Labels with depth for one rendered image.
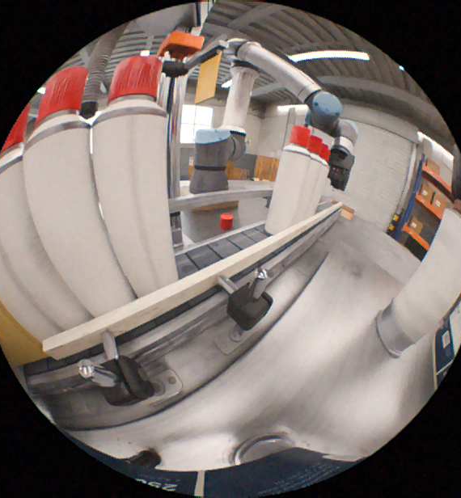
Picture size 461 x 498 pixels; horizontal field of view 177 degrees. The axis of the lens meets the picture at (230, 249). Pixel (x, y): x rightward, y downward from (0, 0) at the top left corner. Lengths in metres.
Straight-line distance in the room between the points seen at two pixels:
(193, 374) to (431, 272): 0.29
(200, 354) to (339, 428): 0.17
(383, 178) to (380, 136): 1.11
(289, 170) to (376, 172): 4.27
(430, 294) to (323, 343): 0.14
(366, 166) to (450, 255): 4.37
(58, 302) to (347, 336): 0.28
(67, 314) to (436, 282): 0.35
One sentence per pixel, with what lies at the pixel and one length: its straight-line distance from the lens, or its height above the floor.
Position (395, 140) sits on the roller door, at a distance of 4.73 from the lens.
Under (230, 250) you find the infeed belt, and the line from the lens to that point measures 0.22.
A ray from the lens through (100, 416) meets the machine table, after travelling 0.23.
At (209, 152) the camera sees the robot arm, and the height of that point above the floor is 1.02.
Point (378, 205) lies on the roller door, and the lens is 4.40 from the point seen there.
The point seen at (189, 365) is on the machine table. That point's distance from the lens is 0.19.
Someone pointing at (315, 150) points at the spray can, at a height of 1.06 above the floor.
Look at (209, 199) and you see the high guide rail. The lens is 0.19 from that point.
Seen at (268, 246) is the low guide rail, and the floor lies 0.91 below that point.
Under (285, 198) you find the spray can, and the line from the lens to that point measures 0.26.
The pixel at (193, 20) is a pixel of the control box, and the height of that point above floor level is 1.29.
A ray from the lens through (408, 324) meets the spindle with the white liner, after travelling 0.24.
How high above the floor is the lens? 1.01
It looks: 36 degrees down
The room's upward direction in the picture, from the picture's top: 8 degrees clockwise
